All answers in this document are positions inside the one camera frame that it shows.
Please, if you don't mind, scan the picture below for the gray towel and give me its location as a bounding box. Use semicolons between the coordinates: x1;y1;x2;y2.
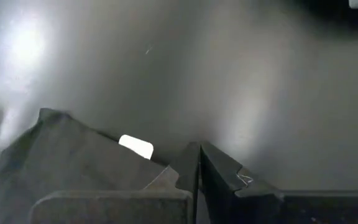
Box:
0;107;180;224

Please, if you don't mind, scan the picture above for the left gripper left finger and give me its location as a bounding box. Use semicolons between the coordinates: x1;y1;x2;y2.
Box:
29;141;201;224

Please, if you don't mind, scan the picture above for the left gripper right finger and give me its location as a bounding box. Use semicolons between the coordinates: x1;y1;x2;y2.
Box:
200;141;358;224

